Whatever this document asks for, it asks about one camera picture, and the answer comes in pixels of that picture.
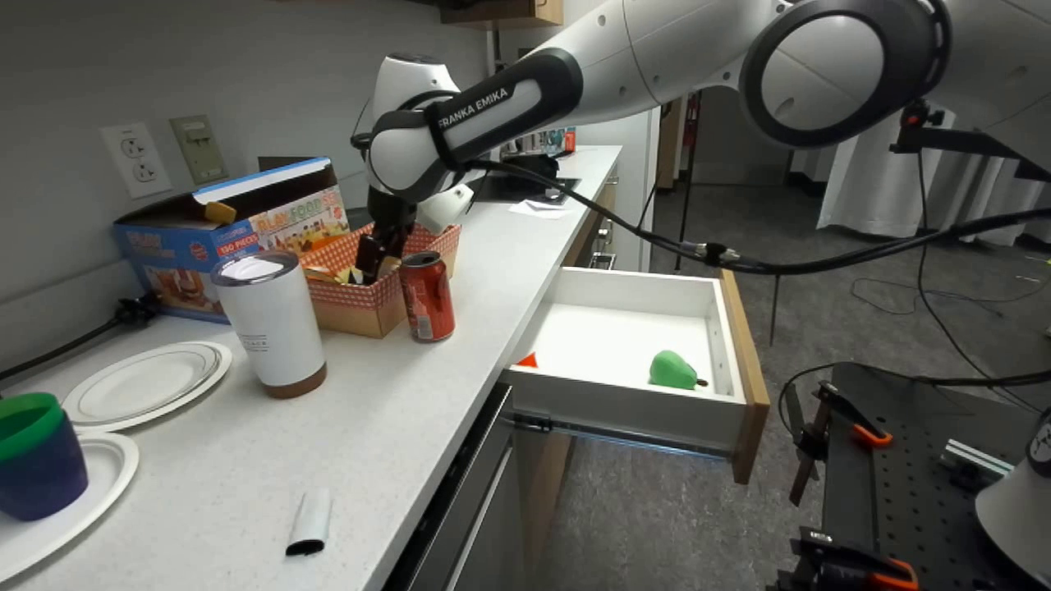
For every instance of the green plush toy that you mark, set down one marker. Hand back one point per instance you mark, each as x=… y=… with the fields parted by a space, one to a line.
x=673 y=369

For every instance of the black camera tripod stand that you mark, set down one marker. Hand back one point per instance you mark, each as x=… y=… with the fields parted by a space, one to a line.
x=924 y=129

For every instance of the blue and green cup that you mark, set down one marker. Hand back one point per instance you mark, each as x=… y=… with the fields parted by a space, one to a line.
x=41 y=456

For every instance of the white paper plate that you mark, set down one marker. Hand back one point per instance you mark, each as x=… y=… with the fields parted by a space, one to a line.
x=150 y=385
x=113 y=465

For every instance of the orange handled clamp upper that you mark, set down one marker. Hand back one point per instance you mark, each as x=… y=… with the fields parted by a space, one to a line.
x=814 y=437

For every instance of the blue cardboard game box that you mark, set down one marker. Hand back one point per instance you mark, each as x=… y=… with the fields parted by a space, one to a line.
x=177 y=244

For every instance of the white tumbler with brown base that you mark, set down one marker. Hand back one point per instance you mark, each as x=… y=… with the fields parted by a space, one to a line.
x=271 y=310

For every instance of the white paper plate lower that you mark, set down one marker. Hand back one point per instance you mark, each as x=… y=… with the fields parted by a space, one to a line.
x=113 y=465

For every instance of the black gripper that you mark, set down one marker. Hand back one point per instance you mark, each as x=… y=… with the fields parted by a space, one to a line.
x=392 y=223

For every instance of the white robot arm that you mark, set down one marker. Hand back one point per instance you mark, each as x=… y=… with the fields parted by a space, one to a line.
x=808 y=72

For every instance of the yellow banana plushie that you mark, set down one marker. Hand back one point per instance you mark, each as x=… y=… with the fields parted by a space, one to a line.
x=348 y=277

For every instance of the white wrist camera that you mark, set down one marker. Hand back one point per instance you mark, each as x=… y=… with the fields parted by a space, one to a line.
x=444 y=209

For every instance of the white wall outlet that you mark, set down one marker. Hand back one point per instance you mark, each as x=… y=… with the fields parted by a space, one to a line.
x=136 y=159

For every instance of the grey wall switch plate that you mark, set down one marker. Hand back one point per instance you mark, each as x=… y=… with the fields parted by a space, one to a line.
x=198 y=149

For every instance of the red soda can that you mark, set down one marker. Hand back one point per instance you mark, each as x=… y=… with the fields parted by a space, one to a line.
x=428 y=298

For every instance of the orange handled clamp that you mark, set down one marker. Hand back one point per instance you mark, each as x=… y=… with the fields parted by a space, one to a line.
x=836 y=566
x=814 y=437

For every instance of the orange handled clamp lower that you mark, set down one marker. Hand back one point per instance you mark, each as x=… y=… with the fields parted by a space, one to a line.
x=836 y=566

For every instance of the orange checkered cardboard box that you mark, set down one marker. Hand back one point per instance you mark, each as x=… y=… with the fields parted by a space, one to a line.
x=377 y=305

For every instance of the white paper plate upper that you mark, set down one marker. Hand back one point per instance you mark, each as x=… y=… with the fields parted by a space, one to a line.
x=150 y=385

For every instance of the white drawer with wooden front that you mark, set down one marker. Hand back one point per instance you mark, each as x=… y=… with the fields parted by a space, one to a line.
x=595 y=336

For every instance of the white marker with black cap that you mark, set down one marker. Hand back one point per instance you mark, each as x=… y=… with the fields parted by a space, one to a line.
x=311 y=526

